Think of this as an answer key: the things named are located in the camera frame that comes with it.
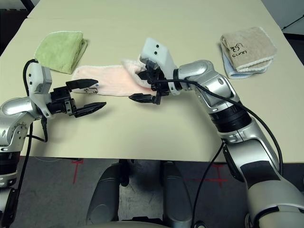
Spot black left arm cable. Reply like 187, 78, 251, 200
8, 59, 48, 228

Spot pink terry towel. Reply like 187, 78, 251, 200
71, 58, 157, 97

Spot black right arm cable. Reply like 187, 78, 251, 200
152, 79, 285, 176

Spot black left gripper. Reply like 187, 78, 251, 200
48, 78, 107, 119

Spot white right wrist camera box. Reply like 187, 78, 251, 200
138, 37, 182, 95

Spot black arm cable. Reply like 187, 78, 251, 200
8, 59, 48, 228
152, 79, 285, 176

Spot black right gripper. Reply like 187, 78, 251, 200
129, 60, 171, 105

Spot grey robot torso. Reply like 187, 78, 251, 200
87, 217, 167, 228

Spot folded beige towel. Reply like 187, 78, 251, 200
219, 26, 278, 72

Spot red tape floor cross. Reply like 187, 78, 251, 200
71, 159, 84, 183

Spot thin black hanging cable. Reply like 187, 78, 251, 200
193, 142, 226, 228

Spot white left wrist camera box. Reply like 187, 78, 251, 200
23, 62, 53, 119

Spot folded light blue towel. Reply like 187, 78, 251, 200
222, 51, 271, 80

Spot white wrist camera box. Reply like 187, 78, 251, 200
23, 62, 53, 119
138, 37, 182, 95

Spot black foam floor mats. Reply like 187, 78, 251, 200
0, 8, 30, 57

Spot folded green towel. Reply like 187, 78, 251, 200
34, 30, 87, 75

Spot grey robot left leg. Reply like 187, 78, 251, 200
86, 162, 130, 228

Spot thin white floor wire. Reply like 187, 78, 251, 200
33, 156, 60, 162

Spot black metal frame stand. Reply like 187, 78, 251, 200
281, 16, 304, 31

